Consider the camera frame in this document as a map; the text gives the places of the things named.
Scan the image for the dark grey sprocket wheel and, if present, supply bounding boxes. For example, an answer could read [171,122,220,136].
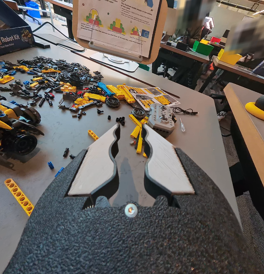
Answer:
[105,97,120,108]
[131,108,146,119]

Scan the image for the black ball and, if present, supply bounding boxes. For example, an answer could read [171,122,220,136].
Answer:
[254,93,264,114]

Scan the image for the grey gear rack beam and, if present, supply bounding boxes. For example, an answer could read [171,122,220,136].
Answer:
[69,100,103,112]

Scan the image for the yellow beam assembly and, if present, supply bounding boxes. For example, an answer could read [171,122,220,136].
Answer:
[129,114,149,159]

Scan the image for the yellow round disc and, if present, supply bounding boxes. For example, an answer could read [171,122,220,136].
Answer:
[245,102,264,121]

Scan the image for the grey battery box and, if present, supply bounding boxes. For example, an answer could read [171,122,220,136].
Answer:
[147,103,176,138]

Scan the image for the dark blue kit box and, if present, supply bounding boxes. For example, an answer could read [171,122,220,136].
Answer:
[0,0,35,57]

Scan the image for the yellow rectangular panel piece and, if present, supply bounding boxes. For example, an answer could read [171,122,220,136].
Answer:
[83,92,106,103]

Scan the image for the long yellow holed beam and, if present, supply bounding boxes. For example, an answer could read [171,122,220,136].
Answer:
[4,178,34,217]

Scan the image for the yellow plastic bin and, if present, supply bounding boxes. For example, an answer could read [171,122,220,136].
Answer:
[218,49,243,65]

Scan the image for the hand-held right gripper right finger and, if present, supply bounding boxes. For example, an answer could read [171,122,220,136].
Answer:
[142,124,195,202]

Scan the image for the yellow toy vehicle model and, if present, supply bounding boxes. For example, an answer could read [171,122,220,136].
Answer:
[0,91,45,169]

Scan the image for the green plastic bin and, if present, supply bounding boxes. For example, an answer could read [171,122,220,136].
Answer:
[192,40,215,56]

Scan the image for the wooden instruction board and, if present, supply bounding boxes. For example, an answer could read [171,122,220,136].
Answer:
[72,0,168,65]

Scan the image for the grey curved panel piece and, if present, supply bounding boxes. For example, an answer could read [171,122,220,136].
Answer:
[58,92,78,109]

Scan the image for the neighbouring desk with wooden edge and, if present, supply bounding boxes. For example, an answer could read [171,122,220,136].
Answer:
[224,82,264,193]

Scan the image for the blue brick separator tool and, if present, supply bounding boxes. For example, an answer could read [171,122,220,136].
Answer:
[97,82,115,97]

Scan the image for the pile of mixed coloured pieces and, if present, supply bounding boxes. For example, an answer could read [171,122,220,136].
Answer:
[0,61,107,118]

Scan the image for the blue crate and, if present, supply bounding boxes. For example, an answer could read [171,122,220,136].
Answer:
[25,1,41,18]

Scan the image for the grey desk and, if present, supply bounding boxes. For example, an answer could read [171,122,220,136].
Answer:
[0,32,244,274]

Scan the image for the yellow sticker sheet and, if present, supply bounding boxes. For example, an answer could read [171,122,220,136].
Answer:
[123,85,181,109]

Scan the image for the yellow stacked beam frame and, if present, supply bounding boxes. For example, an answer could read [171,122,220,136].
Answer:
[106,84,137,104]

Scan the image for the blue boxes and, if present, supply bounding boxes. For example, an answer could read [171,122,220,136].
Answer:
[253,61,264,77]

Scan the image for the black battery box cable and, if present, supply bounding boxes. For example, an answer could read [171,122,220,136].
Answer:
[173,107,199,115]

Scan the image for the black wheel rim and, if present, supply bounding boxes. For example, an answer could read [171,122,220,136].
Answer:
[69,73,82,85]

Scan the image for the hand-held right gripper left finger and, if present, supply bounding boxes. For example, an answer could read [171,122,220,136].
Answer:
[68,124,120,201]

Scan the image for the far work table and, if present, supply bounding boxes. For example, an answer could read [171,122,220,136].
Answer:
[160,42,264,86]

